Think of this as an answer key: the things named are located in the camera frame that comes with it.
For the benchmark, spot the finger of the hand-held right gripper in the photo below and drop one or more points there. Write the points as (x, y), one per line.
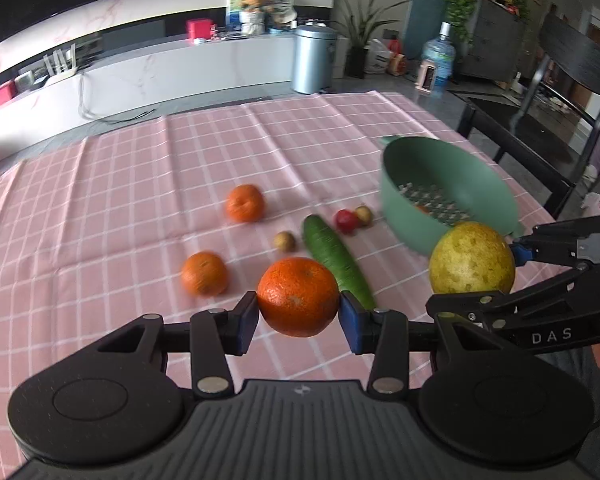
(519, 254)
(460, 303)

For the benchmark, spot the green bowl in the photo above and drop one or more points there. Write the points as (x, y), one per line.
(430, 185)

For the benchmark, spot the yellow pear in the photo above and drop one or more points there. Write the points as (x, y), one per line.
(472, 266)

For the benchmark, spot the pink space heater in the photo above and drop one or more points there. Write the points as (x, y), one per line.
(426, 76)

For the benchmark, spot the black wooden chair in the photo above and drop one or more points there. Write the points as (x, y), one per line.
(575, 65)

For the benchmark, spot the green cucumber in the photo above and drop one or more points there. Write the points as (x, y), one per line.
(336, 261)

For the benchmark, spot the grey drawer cabinet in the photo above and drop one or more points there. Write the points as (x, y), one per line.
(500, 40)

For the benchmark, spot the potted long-leaf plant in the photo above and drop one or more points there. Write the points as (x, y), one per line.
(356, 35)

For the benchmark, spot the large orange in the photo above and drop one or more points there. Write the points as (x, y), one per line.
(297, 296)

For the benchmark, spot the small brown fruit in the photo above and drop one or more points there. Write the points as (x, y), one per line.
(284, 241)
(364, 214)

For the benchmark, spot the white marble media cabinet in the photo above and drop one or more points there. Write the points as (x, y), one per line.
(180, 70)

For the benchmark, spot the white plastic bag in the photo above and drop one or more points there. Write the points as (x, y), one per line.
(380, 57)

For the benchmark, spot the pink checkered tablecloth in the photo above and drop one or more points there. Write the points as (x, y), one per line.
(130, 210)

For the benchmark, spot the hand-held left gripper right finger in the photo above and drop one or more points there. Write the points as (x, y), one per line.
(352, 326)

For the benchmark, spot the silver pedal trash can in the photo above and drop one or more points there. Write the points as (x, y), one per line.
(314, 60)

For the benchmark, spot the teddy bear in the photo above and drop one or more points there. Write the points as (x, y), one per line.
(253, 10)

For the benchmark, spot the white router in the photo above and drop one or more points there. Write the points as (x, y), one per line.
(60, 67)

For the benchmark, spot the blue water bottle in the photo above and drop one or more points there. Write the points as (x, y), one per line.
(438, 60)

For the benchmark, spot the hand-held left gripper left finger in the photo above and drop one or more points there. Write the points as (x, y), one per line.
(247, 324)

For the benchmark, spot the red gift bag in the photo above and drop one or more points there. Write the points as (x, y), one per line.
(399, 60)

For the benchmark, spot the small red fruit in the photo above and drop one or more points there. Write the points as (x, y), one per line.
(346, 221)

